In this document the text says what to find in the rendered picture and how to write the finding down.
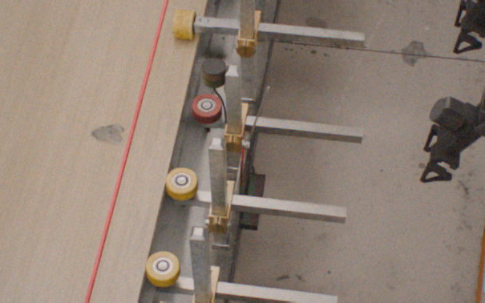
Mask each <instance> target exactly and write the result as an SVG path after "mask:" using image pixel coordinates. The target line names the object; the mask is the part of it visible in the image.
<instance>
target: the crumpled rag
mask: <svg viewBox="0 0 485 303"><path fill-rule="evenodd" d="M124 131H125V129H124V128H123V127H122V126H121V125H119V124H118V123H110V124H109V125H108V126H99V128H98V129H96V130H92V131H91V135H92V136H93V137H95V138H96V139H97V140H98V142H104V140H105V142H107V143H109V144H110V145H114V146H116V145H119V143H121V142H123V137H122V136H121V133H123V132H124Z"/></svg>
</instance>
